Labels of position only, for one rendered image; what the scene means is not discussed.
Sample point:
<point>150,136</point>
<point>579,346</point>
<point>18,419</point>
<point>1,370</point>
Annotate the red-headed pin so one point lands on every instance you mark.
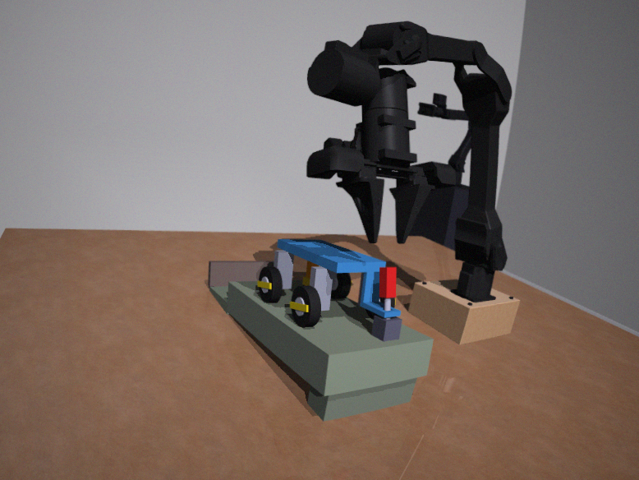
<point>387,285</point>

